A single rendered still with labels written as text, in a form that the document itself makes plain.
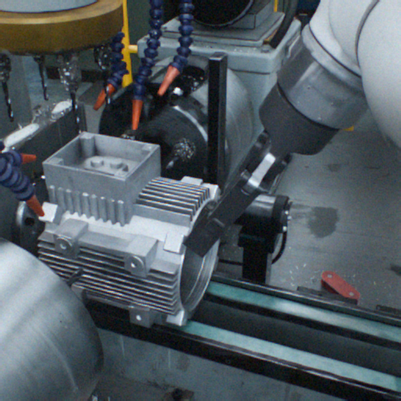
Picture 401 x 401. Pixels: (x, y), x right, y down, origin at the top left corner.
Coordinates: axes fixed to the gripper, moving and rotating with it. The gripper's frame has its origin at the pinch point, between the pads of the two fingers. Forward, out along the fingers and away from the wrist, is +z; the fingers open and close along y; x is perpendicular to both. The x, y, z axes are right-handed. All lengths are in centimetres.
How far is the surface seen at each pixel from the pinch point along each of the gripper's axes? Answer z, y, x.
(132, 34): 142, -298, -106
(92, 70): 184, -295, -121
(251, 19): -1, -61, -15
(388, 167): 16, -82, 33
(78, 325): 4.6, 17.5, -5.5
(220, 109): -4.0, -18.1, -7.8
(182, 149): 9.2, -24.0, -9.6
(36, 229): 21.4, -3.0, -19.6
